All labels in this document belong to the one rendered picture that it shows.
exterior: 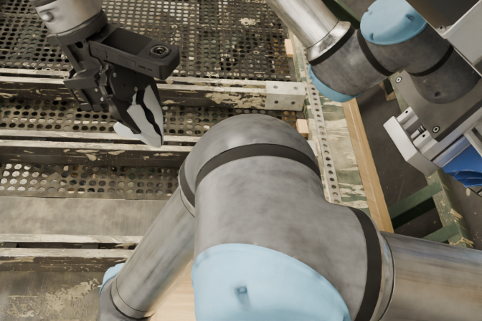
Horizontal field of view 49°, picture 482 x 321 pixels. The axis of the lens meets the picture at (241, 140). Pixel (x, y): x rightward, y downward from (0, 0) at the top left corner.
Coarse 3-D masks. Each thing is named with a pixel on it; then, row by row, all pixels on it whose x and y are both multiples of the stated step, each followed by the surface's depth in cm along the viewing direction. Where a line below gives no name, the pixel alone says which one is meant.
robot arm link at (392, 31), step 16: (384, 0) 102; (400, 0) 99; (368, 16) 103; (384, 16) 100; (400, 16) 97; (416, 16) 97; (368, 32) 101; (384, 32) 98; (400, 32) 97; (416, 32) 97; (432, 32) 99; (368, 48) 103; (384, 48) 101; (400, 48) 100; (416, 48) 100; (432, 48) 100; (384, 64) 103; (400, 64) 103; (416, 64) 103; (432, 64) 103
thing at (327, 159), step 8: (304, 48) 188; (304, 56) 185; (304, 64) 182; (312, 88) 174; (312, 96) 171; (312, 104) 168; (320, 104) 169; (320, 112) 166; (320, 120) 164; (320, 128) 161; (320, 136) 159; (320, 144) 157; (328, 144) 157; (328, 152) 155; (328, 160) 152; (328, 168) 150; (328, 176) 148; (328, 184) 146; (336, 184) 147; (336, 192) 145; (336, 200) 143
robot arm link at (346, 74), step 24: (288, 0) 104; (312, 0) 105; (288, 24) 107; (312, 24) 105; (336, 24) 107; (312, 48) 108; (336, 48) 105; (360, 48) 104; (312, 72) 112; (336, 72) 107; (360, 72) 106; (336, 96) 111
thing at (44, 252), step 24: (0, 240) 123; (24, 240) 123; (48, 240) 124; (72, 240) 125; (96, 240) 125; (120, 240) 126; (0, 264) 123; (24, 264) 123; (48, 264) 124; (72, 264) 124; (96, 264) 125
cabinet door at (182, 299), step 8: (184, 280) 126; (184, 288) 125; (192, 288) 125; (176, 296) 124; (184, 296) 124; (192, 296) 124; (168, 304) 122; (176, 304) 122; (184, 304) 123; (192, 304) 123; (160, 312) 120; (168, 312) 121; (176, 312) 121; (184, 312) 121; (192, 312) 121; (152, 320) 119; (160, 320) 119; (168, 320) 119; (176, 320) 120; (184, 320) 120; (192, 320) 120
